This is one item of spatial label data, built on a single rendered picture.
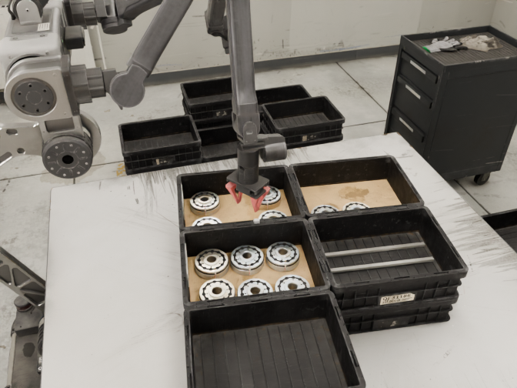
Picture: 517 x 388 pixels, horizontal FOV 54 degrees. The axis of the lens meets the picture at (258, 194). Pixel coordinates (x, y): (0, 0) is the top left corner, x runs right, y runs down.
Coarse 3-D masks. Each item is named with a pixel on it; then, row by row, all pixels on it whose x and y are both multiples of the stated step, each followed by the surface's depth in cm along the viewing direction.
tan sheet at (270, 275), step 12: (264, 252) 162; (300, 252) 162; (192, 264) 157; (264, 264) 157; (300, 264) 157; (192, 276) 153; (228, 276) 153; (240, 276) 153; (252, 276) 153; (264, 276) 153; (276, 276) 153; (192, 288) 150; (192, 300) 146
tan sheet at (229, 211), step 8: (280, 192) 186; (184, 200) 183; (224, 200) 183; (232, 200) 183; (248, 200) 183; (184, 208) 179; (224, 208) 179; (232, 208) 179; (240, 208) 179; (248, 208) 179; (280, 208) 179; (288, 208) 179; (192, 216) 175; (200, 216) 175; (208, 216) 175; (216, 216) 175; (224, 216) 175; (232, 216) 175; (240, 216) 175; (248, 216) 175; (256, 216) 175; (192, 224) 172
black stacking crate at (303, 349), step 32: (192, 320) 133; (224, 320) 135; (256, 320) 137; (288, 320) 139; (320, 320) 141; (192, 352) 128; (224, 352) 133; (256, 352) 133; (288, 352) 133; (320, 352) 132; (224, 384) 125; (256, 384) 125; (288, 384) 125; (320, 384) 125; (352, 384) 120
